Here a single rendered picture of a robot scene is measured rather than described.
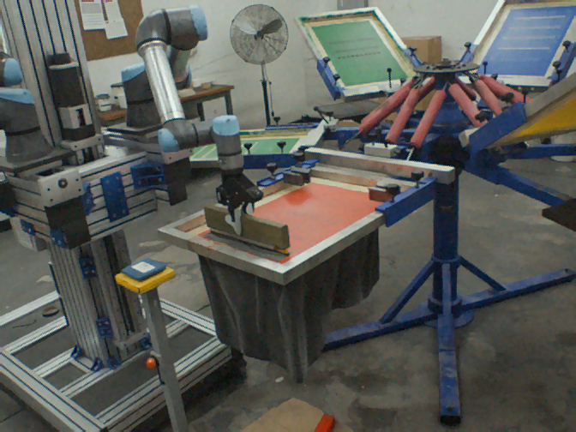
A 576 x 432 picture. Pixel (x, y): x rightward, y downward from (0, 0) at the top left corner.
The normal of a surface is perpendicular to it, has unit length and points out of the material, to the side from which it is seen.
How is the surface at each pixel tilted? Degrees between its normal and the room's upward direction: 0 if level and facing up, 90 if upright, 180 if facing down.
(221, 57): 90
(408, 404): 0
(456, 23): 90
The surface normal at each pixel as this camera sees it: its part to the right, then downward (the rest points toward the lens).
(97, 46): 0.73, 0.18
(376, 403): -0.10, -0.92
